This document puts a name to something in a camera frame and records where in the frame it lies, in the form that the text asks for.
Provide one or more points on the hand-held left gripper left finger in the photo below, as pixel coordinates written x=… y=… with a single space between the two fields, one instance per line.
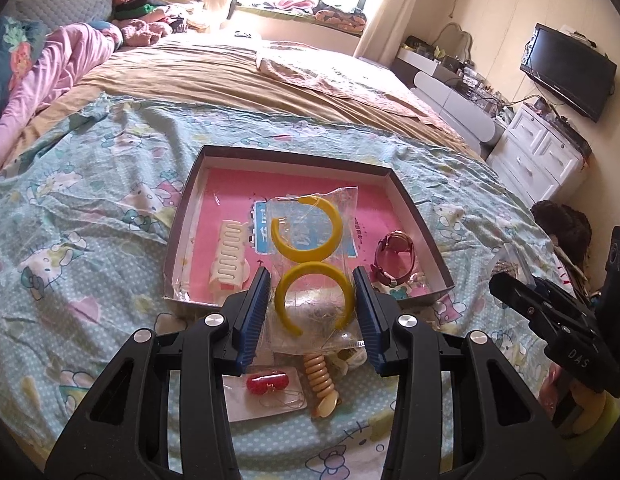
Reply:
x=252 y=320

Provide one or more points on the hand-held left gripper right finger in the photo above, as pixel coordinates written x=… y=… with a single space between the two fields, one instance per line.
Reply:
x=367 y=320

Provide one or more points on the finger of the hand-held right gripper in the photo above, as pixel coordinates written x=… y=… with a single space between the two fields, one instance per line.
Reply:
x=559 y=292
x=514 y=295

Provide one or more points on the clear plastic bag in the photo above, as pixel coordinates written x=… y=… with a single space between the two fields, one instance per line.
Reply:
x=507 y=259

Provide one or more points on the white card with red clip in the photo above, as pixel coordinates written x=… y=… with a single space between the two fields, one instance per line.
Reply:
x=267 y=384

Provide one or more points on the clear bag with yellow hoops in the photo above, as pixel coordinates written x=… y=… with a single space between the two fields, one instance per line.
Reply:
x=279 y=240

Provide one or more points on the cardboard box with pink bottom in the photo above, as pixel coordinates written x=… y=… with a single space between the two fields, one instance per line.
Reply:
x=230 y=190

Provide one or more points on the pink cloth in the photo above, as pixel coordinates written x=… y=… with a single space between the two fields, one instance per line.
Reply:
x=552 y=390

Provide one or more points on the dark brown furry object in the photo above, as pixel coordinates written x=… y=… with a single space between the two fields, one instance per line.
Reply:
x=564 y=225

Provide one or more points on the white hair claw clip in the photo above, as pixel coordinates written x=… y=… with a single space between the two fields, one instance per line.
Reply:
x=230 y=255

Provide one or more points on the white drawer cabinet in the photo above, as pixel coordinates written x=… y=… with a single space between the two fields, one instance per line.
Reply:
x=529 y=150

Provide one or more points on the teal cartoon printed blanket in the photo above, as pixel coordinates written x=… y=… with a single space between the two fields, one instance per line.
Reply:
x=90 y=210

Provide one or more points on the grey and white dressing table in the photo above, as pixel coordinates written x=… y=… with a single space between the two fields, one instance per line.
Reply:
x=464 y=105

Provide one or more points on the row of cosmetic bottles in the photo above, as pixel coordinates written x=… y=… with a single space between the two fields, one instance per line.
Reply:
x=469 y=85

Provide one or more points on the black television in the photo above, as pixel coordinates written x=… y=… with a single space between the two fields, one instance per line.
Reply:
x=564 y=70

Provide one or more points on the tan bedsheet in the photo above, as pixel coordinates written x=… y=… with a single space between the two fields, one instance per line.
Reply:
x=190 y=70

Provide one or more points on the white framed mirror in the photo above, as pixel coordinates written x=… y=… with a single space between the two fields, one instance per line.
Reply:
x=462 y=40

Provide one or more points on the small black object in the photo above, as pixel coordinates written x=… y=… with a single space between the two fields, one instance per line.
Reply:
x=242 y=35

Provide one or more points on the clothes on windowsill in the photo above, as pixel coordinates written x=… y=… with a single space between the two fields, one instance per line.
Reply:
x=340 y=17

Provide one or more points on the pink plush toy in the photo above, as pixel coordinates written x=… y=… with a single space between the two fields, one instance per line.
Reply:
x=140 y=32

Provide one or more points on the pile of clothes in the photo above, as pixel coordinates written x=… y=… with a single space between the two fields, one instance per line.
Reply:
x=140 y=7

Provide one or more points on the dark blue floral pillow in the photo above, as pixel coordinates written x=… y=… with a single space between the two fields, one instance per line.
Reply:
x=10 y=50

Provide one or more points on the grey quilted pillow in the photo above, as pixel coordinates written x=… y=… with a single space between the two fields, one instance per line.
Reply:
x=65 y=5

